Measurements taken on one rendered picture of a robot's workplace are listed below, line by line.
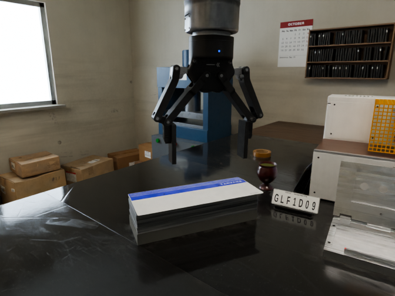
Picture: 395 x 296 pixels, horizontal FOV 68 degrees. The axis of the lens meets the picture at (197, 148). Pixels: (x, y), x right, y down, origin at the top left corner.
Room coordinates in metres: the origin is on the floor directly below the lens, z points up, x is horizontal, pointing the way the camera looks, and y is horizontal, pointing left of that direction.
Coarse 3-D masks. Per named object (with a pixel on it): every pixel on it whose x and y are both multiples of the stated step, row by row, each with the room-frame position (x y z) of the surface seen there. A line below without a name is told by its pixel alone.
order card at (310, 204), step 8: (280, 192) 0.98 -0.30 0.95; (288, 192) 0.97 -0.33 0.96; (272, 200) 0.98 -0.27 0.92; (280, 200) 0.97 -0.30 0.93; (288, 200) 0.95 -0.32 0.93; (296, 200) 0.94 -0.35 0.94; (304, 200) 0.93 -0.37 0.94; (312, 200) 0.92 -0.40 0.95; (296, 208) 0.93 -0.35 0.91; (304, 208) 0.92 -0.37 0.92; (312, 208) 0.91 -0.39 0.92
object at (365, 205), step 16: (352, 176) 0.84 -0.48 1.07; (368, 176) 0.83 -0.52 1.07; (384, 176) 0.81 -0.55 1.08; (336, 192) 0.85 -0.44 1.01; (352, 192) 0.83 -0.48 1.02; (368, 192) 0.81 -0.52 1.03; (336, 208) 0.83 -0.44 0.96; (352, 208) 0.81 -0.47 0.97; (368, 208) 0.79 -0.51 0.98; (384, 208) 0.77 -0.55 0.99; (368, 224) 0.78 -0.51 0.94; (384, 224) 0.76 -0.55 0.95
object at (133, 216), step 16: (144, 192) 0.86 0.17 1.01; (192, 208) 0.79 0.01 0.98; (208, 208) 0.81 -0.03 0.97; (224, 208) 0.83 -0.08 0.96; (240, 208) 0.86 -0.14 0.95; (256, 208) 0.88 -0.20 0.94; (144, 224) 0.74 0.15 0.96; (160, 224) 0.76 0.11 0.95; (176, 224) 0.77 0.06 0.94; (192, 224) 0.79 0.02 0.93; (208, 224) 0.81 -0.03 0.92; (224, 224) 0.83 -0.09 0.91; (144, 240) 0.74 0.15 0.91
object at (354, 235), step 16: (336, 224) 0.80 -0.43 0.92; (352, 224) 0.81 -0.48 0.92; (336, 240) 0.72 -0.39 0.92; (352, 240) 0.72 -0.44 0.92; (368, 240) 0.72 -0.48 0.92; (384, 240) 0.72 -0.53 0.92; (336, 256) 0.66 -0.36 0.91; (352, 256) 0.65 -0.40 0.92; (384, 256) 0.65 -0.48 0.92; (384, 272) 0.60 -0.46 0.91
